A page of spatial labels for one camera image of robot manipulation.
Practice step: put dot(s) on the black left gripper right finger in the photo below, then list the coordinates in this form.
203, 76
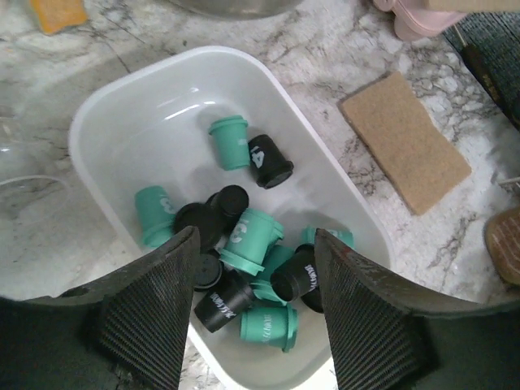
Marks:
387, 332

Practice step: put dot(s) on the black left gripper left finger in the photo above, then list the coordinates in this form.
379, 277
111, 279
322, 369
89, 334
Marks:
128, 327

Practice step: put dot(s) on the black coffee capsule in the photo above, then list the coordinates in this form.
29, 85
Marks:
201, 216
269, 166
229, 203
223, 303
209, 273
298, 279

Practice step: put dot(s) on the brown cardboard square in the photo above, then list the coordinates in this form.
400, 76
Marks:
421, 163

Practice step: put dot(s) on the white rectangular storage basket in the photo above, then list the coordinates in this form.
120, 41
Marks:
151, 128

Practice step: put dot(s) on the clear plastic cup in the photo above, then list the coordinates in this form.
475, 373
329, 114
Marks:
33, 188

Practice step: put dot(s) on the pink egg tray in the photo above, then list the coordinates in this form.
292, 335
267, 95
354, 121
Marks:
414, 21

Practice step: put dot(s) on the orange spice bottle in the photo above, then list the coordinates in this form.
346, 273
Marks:
53, 16

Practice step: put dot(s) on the steel pot with lid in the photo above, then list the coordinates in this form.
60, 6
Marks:
238, 9

